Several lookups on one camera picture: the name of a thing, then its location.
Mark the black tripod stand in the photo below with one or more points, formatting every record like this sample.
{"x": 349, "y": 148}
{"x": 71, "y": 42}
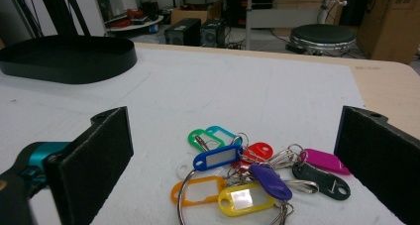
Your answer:
{"x": 59, "y": 10}

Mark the small open cardboard box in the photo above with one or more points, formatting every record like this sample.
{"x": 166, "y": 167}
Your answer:
{"x": 188, "y": 15}

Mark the black computer case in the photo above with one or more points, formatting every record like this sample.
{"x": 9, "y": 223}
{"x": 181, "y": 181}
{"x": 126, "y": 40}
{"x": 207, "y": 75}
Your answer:
{"x": 182, "y": 31}
{"x": 213, "y": 33}

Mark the white curved stand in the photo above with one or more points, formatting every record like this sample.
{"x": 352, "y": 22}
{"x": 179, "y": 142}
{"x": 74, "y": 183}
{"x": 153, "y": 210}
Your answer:
{"x": 327, "y": 7}

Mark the round black stool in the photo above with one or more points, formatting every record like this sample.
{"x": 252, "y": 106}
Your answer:
{"x": 323, "y": 34}

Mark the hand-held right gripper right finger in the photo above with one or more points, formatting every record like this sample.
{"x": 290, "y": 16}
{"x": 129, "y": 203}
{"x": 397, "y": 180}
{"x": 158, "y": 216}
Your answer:
{"x": 379, "y": 165}

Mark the large cardboard box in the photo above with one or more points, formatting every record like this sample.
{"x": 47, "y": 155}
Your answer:
{"x": 393, "y": 26}

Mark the bunch of colourful key tags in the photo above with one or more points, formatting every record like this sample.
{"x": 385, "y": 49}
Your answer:
{"x": 242, "y": 198}

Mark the white desk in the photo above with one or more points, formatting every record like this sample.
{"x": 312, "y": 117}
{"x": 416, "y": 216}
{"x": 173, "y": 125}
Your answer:
{"x": 280, "y": 18}

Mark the round white table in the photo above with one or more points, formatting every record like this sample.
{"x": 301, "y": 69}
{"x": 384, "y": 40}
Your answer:
{"x": 135, "y": 26}

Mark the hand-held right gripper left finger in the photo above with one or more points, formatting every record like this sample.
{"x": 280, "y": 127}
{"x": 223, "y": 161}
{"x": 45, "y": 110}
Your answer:
{"x": 92, "y": 165}

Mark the white foam board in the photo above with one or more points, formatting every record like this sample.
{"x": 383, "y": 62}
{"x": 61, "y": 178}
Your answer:
{"x": 231, "y": 96}

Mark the black oval tray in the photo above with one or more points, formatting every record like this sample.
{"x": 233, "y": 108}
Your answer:
{"x": 66, "y": 58}

